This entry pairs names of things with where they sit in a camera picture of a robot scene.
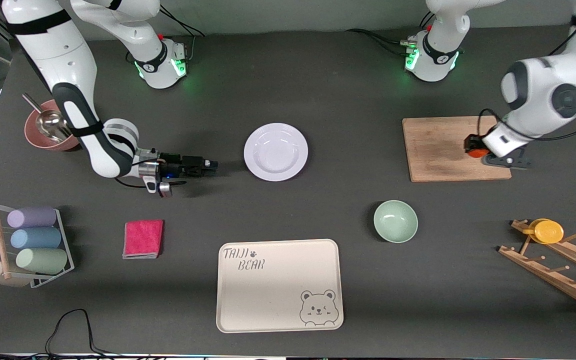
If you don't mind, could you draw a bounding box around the light green bowl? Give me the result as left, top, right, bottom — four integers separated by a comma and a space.
373, 200, 419, 244

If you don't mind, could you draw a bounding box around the black left base cable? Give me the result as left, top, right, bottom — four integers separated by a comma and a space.
344, 10, 436, 57

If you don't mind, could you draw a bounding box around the pink folded cloth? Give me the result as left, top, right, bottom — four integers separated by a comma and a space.
122, 219, 164, 260

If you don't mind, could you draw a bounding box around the yellow cup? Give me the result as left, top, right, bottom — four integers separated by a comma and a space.
522, 218, 565, 245

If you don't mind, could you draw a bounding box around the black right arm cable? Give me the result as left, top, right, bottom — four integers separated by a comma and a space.
114, 175, 187, 191

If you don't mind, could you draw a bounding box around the pink bowl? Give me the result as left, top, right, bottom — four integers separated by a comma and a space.
24, 99, 81, 152

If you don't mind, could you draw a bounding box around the wooden rack rod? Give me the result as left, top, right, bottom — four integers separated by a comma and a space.
0, 201, 12, 280

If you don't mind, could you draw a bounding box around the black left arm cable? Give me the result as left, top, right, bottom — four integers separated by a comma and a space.
477, 0, 576, 143

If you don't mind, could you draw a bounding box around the white wire cup rack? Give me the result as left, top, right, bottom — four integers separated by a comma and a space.
0, 202, 75, 289

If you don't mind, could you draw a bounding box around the blue cup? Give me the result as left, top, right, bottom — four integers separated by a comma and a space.
10, 227, 62, 250

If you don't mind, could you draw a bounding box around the purple cup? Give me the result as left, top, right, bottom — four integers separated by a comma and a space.
7, 206, 58, 229

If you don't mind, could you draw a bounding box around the wooden peg drying rack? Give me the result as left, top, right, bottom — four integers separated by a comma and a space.
498, 219, 576, 315

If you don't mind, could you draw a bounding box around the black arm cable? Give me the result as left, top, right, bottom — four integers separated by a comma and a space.
477, 0, 576, 143
114, 175, 187, 191

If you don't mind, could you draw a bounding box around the metal scoop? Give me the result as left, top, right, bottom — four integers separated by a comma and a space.
22, 93, 74, 141

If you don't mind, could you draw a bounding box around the black right base cable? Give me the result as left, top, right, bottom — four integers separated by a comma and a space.
158, 5, 206, 63

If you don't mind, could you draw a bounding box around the wooden cutting board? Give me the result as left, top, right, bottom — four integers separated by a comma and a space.
402, 115, 513, 183

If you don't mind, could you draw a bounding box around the green cup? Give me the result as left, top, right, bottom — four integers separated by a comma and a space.
15, 247, 69, 275

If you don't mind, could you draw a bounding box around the white round plate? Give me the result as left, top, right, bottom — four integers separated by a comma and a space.
243, 123, 309, 182

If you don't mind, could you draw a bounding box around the beige bear print tray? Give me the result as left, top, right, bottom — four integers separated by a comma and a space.
216, 238, 345, 334

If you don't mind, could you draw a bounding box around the black table edge cable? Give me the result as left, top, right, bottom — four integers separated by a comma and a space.
0, 308, 134, 360

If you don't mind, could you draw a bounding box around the black base cable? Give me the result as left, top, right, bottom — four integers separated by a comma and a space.
344, 10, 436, 57
158, 5, 206, 63

